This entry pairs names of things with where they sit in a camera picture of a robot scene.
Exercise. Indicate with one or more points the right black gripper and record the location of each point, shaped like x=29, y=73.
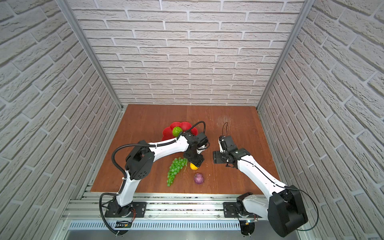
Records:
x=217, y=156

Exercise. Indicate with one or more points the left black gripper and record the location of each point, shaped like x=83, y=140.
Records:
x=199, y=161

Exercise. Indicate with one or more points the yellow fake lemon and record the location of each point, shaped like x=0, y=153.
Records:
x=193, y=167

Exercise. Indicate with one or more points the purple fake fruit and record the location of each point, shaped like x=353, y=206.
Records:
x=198, y=178

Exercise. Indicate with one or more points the green grape bunch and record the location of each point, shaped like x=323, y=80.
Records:
x=176, y=166

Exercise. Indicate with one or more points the green bumpy custard apple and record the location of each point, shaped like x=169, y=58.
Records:
x=176, y=131

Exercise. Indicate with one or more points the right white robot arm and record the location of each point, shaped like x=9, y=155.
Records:
x=282, y=205

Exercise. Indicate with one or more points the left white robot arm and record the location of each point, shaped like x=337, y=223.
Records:
x=140, y=160

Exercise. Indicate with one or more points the black round foot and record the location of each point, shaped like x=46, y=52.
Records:
x=247, y=228

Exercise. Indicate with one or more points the small electronics board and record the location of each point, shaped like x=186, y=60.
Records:
x=123, y=224

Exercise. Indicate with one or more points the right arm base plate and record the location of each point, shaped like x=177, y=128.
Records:
x=237, y=210

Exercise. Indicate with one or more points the aluminium frame rail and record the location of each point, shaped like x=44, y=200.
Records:
x=164, y=212

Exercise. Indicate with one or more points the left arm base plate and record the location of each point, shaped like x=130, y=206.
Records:
x=114, y=210

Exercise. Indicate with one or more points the right corner aluminium post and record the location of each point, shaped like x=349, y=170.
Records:
x=306, y=8

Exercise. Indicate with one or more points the corner aluminium post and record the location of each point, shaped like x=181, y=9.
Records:
x=88, y=49
x=306, y=8

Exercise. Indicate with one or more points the left corner aluminium post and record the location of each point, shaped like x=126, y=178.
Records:
x=88, y=49

